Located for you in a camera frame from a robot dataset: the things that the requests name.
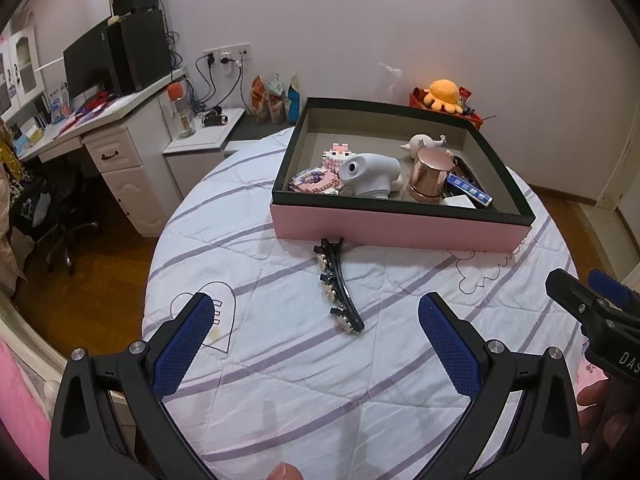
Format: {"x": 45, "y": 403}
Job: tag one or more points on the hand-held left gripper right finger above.
{"x": 450, "y": 347}

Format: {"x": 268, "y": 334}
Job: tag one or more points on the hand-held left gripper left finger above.
{"x": 182, "y": 350}

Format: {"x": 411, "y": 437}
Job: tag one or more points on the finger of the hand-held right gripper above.
{"x": 570, "y": 292}
{"x": 612, "y": 287}

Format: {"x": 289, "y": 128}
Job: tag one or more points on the black hair clip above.
{"x": 345, "y": 295}

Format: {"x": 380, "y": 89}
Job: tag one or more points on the pink box with black rim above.
{"x": 390, "y": 230}

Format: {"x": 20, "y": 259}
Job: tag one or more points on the white charger plug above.
{"x": 457, "y": 202}

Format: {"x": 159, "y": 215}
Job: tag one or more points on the blue patterned rectangular case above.
{"x": 467, "y": 187}

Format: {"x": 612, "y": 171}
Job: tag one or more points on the rose gold cylinder jar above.
{"x": 427, "y": 177}

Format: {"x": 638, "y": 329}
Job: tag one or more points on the white forehead thermometer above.
{"x": 367, "y": 175}

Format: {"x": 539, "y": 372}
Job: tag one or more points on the pig doll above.
{"x": 420, "y": 144}

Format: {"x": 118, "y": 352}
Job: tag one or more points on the pink purple block figure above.
{"x": 315, "y": 180}

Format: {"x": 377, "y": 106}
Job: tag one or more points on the white pink block cat figure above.
{"x": 336, "y": 157}

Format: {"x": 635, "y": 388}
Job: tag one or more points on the person's right hand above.
{"x": 592, "y": 395}

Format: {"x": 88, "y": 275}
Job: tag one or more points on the person's left hand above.
{"x": 286, "y": 472}

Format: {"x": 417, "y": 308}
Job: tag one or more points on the white door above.
{"x": 625, "y": 175}

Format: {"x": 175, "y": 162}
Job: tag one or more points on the white desk with drawers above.
{"x": 135, "y": 185}

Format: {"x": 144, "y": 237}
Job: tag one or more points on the black office chair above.
{"x": 60, "y": 195}

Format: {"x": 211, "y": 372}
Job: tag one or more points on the white nightstand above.
{"x": 200, "y": 137}

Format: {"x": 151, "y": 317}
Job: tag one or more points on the small red packet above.
{"x": 465, "y": 92}

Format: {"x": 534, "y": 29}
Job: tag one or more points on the small black cylinder device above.
{"x": 215, "y": 120}

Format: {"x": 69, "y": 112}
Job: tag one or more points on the clear bottle with orange cap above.
{"x": 182, "y": 117}

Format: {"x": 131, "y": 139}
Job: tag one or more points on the orange octopus plush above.
{"x": 445, "y": 90}

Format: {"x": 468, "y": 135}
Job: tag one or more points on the red toy box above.
{"x": 417, "y": 97}

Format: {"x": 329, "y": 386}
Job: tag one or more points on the leopard print cloth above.
{"x": 10, "y": 160}

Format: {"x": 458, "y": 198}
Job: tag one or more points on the red papers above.
{"x": 92, "y": 104}

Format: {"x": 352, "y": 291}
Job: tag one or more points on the orange snack bag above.
{"x": 259, "y": 97}

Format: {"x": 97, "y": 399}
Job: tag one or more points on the blue white snack bag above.
{"x": 293, "y": 100}

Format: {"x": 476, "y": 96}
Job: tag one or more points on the blue white box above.
{"x": 59, "y": 105}

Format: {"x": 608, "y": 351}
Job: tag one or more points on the white green snack bag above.
{"x": 276, "y": 86}

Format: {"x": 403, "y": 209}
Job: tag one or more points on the black computer monitor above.
{"x": 87, "y": 65}

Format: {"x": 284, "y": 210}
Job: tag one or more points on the black computer tower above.
{"x": 140, "y": 52}

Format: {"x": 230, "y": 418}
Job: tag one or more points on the white glass door cabinet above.
{"x": 25, "y": 60}

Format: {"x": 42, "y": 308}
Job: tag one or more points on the cream bed frame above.
{"x": 35, "y": 355}

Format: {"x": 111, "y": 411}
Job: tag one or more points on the clear plastic wall hook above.
{"x": 392, "y": 77}

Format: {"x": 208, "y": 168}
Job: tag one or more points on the white wall outlet strip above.
{"x": 227, "y": 55}

